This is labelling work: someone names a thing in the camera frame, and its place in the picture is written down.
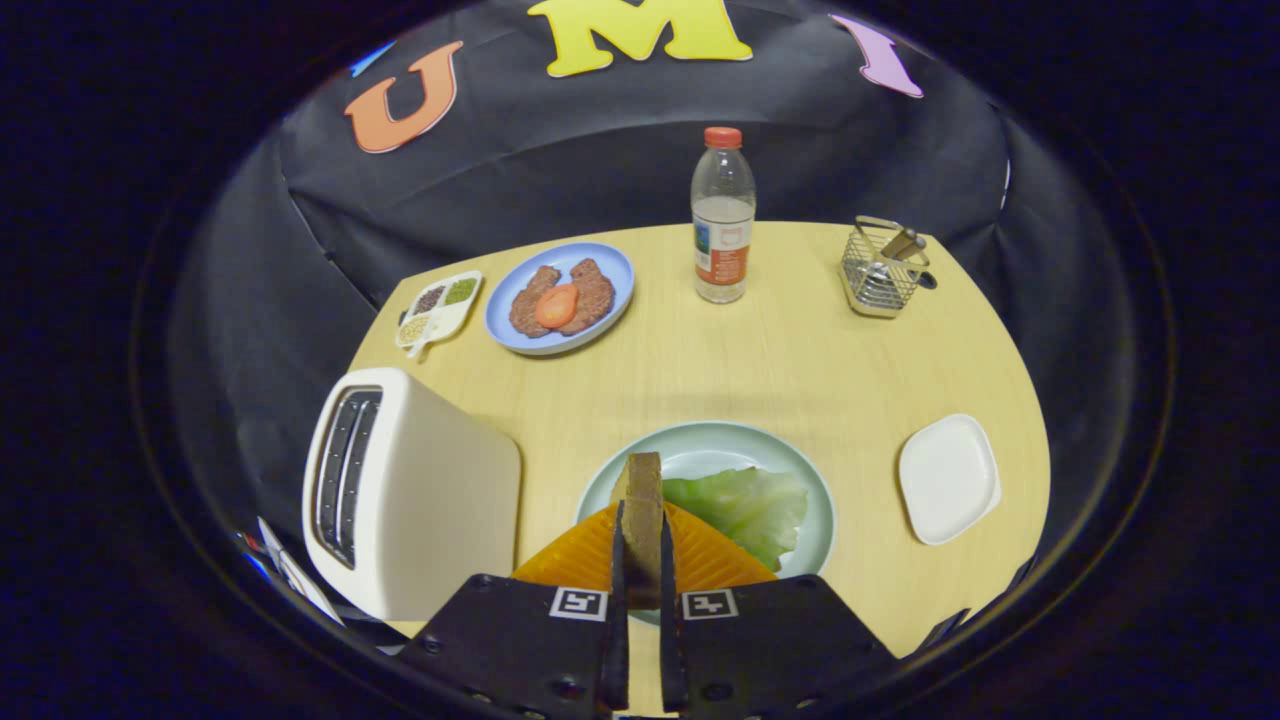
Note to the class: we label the black backdrop cloth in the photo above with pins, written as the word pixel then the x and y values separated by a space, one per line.
pixel 560 160

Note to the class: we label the clear plastic water bottle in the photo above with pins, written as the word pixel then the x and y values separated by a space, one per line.
pixel 722 230

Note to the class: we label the brown bread slice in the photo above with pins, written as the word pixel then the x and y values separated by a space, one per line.
pixel 642 530

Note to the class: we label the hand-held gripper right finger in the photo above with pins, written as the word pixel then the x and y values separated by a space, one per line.
pixel 770 640

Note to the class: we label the pale green round plate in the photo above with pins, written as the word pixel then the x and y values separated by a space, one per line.
pixel 710 445

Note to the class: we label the white toaster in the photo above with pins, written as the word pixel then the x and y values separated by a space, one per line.
pixel 440 500

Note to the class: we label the red tomato slice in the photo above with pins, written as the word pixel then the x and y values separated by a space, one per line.
pixel 556 306

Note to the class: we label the white square plate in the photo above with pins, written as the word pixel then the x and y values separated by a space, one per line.
pixel 948 480

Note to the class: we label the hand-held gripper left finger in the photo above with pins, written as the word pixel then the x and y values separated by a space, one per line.
pixel 520 640

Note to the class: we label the blue round plate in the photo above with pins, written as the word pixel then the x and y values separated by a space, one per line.
pixel 600 262

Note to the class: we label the green lettuce leaf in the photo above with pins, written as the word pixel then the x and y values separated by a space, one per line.
pixel 740 505

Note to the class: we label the brown meat patty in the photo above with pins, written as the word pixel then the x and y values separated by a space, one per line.
pixel 595 295
pixel 525 305

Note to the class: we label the white divided seasoning tray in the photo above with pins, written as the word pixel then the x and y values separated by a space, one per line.
pixel 440 310

